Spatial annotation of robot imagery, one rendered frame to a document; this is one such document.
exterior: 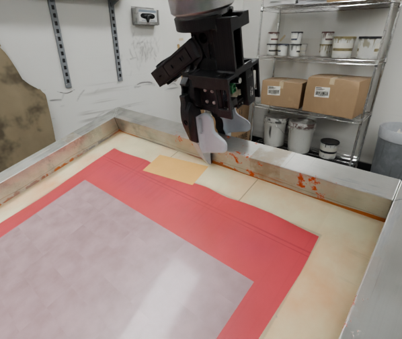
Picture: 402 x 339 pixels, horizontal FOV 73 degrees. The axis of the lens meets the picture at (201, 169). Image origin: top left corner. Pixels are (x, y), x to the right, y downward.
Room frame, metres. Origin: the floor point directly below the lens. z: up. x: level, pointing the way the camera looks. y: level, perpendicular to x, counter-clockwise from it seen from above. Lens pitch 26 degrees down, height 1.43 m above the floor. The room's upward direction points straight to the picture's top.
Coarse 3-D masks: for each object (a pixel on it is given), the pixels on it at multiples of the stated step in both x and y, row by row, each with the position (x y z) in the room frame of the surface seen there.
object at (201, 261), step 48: (192, 192) 0.35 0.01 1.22; (144, 240) 0.27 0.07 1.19; (192, 240) 0.26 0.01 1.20; (240, 240) 0.25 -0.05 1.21; (288, 240) 0.24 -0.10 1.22; (96, 288) 0.22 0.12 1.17; (144, 288) 0.21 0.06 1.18; (192, 288) 0.20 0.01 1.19; (240, 288) 0.20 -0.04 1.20; (288, 288) 0.19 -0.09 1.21; (48, 336) 0.17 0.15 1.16; (96, 336) 0.17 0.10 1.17; (144, 336) 0.16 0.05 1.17; (192, 336) 0.16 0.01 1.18; (240, 336) 0.15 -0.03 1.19
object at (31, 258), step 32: (96, 160) 0.48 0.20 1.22; (128, 160) 0.46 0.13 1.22; (64, 192) 0.40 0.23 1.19; (96, 192) 0.38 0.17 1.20; (128, 192) 0.37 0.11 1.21; (160, 192) 0.36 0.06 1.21; (0, 224) 0.35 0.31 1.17; (32, 224) 0.33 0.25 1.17; (64, 224) 0.32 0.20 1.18; (96, 224) 0.31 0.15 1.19; (128, 224) 0.30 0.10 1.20; (0, 256) 0.28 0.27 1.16; (32, 256) 0.27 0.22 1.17; (64, 256) 0.27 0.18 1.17; (96, 256) 0.26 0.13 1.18; (0, 288) 0.23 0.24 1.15; (32, 288) 0.23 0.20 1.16; (64, 288) 0.22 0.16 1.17; (0, 320) 0.19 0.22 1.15
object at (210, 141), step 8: (200, 120) 0.38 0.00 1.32; (208, 120) 0.37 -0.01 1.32; (200, 128) 0.38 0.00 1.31; (208, 128) 0.37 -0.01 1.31; (200, 136) 0.38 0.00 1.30; (208, 136) 0.38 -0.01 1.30; (216, 136) 0.37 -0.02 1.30; (200, 144) 0.38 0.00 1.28; (208, 144) 0.38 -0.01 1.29; (216, 144) 0.37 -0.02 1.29; (224, 144) 0.36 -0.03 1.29; (200, 152) 0.39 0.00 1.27; (208, 152) 0.38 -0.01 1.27; (216, 152) 0.37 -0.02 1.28; (224, 152) 0.36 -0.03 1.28; (208, 160) 0.40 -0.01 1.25
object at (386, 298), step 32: (96, 128) 0.54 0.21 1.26; (128, 128) 0.55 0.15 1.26; (160, 128) 0.48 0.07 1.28; (32, 160) 0.45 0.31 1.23; (64, 160) 0.48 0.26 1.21; (224, 160) 0.39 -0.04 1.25; (256, 160) 0.35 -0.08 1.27; (288, 160) 0.33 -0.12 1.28; (320, 160) 0.32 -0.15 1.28; (0, 192) 0.40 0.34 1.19; (320, 192) 0.29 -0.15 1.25; (352, 192) 0.27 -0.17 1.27; (384, 192) 0.25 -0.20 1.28; (384, 224) 0.21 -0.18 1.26; (384, 256) 0.18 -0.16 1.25; (384, 288) 0.16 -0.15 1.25; (352, 320) 0.13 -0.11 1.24; (384, 320) 0.13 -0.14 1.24
